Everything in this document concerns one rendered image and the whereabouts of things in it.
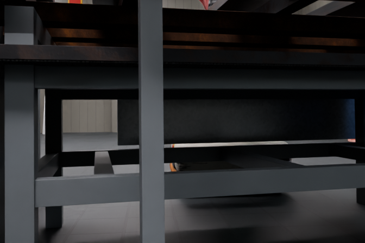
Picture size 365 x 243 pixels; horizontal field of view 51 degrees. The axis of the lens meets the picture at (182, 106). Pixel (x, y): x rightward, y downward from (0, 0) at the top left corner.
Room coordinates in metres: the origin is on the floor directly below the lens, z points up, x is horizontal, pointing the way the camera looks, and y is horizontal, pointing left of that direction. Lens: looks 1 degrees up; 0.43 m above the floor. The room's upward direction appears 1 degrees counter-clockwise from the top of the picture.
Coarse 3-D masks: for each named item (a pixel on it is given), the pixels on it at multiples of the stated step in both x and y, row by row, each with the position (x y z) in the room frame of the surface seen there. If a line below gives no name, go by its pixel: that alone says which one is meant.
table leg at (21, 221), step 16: (32, 16) 0.85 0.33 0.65; (16, 32) 0.84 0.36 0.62; (32, 32) 0.85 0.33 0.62; (16, 80) 0.84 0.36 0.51; (32, 80) 0.85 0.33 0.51; (16, 96) 0.84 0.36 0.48; (32, 96) 0.85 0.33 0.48; (16, 112) 0.84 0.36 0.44; (32, 112) 0.85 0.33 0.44; (16, 128) 0.84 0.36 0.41; (32, 128) 0.85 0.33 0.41; (16, 144) 0.84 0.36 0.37; (32, 144) 0.85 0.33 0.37; (16, 160) 0.84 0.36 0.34; (32, 160) 0.85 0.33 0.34; (16, 176) 0.84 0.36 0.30; (32, 176) 0.85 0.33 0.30; (16, 192) 0.84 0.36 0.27; (32, 192) 0.85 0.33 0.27; (16, 208) 0.84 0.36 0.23; (32, 208) 0.85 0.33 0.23; (16, 224) 0.84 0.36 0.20; (32, 224) 0.85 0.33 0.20; (16, 240) 0.84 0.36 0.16; (32, 240) 0.85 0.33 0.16
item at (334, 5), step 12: (36, 0) 1.26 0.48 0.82; (48, 0) 1.27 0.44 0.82; (96, 0) 1.27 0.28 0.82; (108, 0) 1.27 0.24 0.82; (228, 0) 1.29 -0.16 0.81; (240, 0) 1.29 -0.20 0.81; (252, 0) 1.29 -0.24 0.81; (264, 0) 1.29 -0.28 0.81; (312, 12) 1.62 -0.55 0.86; (324, 12) 1.51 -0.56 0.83; (336, 12) 1.47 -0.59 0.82; (348, 12) 1.47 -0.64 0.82; (360, 12) 1.47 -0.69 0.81
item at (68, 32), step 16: (48, 32) 1.18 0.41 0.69; (64, 32) 1.19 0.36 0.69; (80, 32) 1.20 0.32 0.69; (96, 32) 1.21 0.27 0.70; (112, 32) 1.22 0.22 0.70; (128, 32) 1.23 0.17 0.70; (288, 48) 1.44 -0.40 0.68; (304, 48) 1.44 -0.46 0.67; (320, 48) 1.45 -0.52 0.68; (336, 48) 1.45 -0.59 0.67; (352, 48) 1.46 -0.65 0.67
